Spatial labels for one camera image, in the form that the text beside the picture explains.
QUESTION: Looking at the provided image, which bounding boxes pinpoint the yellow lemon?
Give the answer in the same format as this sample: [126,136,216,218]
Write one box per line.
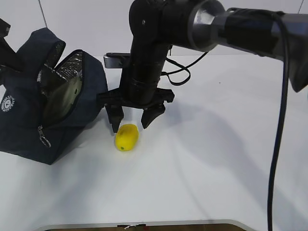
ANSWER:
[115,124,139,152]

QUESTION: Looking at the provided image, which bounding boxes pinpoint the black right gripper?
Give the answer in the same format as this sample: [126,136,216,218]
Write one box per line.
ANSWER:
[97,88,175,133]

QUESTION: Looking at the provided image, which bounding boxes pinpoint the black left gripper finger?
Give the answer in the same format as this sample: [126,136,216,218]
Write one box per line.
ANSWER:
[0,19,24,72]

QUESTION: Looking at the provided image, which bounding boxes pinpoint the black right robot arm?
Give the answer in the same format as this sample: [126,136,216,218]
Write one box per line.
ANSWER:
[97,0,308,132]

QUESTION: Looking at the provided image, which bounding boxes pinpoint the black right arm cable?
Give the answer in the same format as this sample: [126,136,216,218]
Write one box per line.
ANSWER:
[160,14,289,231]

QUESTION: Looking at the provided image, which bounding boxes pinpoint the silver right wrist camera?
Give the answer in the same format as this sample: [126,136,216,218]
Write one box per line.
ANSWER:
[103,52,130,69]

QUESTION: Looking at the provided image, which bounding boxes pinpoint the navy blue lunch bag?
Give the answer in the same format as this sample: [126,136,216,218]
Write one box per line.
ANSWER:
[0,28,108,165]

